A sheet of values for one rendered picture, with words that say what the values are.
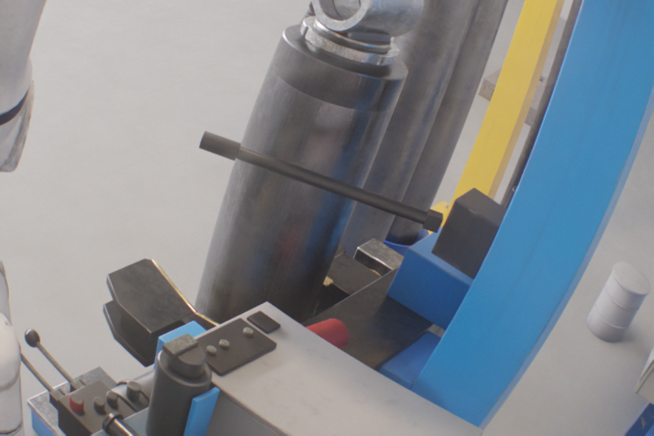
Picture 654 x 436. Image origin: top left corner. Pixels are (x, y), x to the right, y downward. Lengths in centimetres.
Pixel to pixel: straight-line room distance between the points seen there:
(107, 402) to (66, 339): 162
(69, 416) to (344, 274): 85
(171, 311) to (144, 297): 6
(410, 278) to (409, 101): 130
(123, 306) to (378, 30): 63
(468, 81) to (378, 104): 171
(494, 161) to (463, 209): 284
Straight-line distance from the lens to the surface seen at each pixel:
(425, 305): 164
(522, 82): 405
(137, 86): 480
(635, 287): 414
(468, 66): 312
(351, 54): 143
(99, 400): 125
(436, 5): 277
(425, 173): 327
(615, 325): 420
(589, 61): 122
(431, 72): 284
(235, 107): 484
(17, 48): 103
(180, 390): 106
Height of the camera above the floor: 193
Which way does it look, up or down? 26 degrees down
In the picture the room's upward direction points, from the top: 21 degrees clockwise
